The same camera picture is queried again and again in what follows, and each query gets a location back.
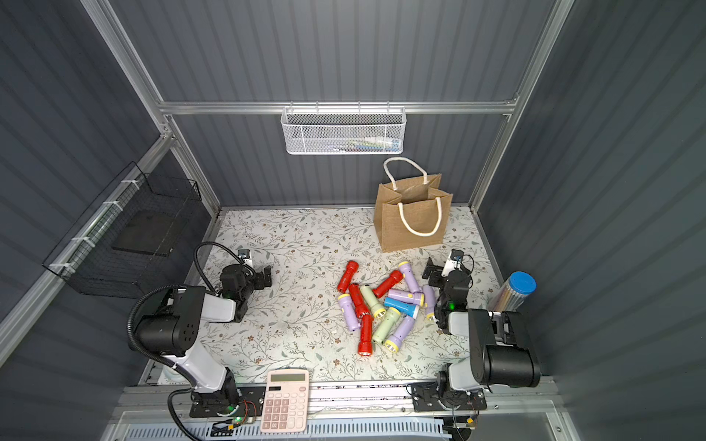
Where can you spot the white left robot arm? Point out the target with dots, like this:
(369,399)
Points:
(164,326)

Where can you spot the purple flashlight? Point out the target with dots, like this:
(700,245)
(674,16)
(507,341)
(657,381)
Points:
(348,309)
(431,300)
(411,281)
(395,341)

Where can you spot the blue-lidded cylinder container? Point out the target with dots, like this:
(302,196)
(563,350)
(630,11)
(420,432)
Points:
(513,293)

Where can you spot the brown paper tote bag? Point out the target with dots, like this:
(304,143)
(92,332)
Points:
(411,212)

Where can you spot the markers in white basket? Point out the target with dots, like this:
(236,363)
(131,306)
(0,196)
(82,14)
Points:
(373,145)

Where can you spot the red flashlight bottom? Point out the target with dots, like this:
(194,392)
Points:
(365,347)

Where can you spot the white wire mesh basket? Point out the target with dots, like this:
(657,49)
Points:
(309,132)

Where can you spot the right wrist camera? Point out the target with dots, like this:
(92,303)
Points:
(454,261)

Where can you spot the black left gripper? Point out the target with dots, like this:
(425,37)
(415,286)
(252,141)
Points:
(259,277)

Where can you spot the black wire basket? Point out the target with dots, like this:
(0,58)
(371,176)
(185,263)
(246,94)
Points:
(130,244)

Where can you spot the pink calculator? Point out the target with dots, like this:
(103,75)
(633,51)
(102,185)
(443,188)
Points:
(286,402)

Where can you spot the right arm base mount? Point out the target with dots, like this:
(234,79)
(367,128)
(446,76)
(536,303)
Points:
(428,397)

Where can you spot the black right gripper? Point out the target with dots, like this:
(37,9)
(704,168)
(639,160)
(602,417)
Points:
(438,276)

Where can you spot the purple flashlight horizontal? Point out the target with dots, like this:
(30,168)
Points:
(415,298)

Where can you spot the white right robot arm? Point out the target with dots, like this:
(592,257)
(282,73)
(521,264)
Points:
(499,351)

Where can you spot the blue flashlight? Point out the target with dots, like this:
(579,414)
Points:
(408,309)

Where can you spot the green flashlight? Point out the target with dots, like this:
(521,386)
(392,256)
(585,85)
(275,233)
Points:
(389,320)
(376,308)

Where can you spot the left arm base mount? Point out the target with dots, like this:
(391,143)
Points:
(248,403)

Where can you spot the red flashlight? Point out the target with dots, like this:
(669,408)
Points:
(345,281)
(361,307)
(395,277)
(365,347)

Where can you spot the purple flashlight bottom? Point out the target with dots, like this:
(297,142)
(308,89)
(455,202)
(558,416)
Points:
(395,341)

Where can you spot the green flashlight upper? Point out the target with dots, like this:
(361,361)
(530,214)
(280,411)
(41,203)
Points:
(376,308)

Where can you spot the green flashlight lower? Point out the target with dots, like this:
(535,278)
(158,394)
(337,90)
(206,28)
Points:
(389,320)

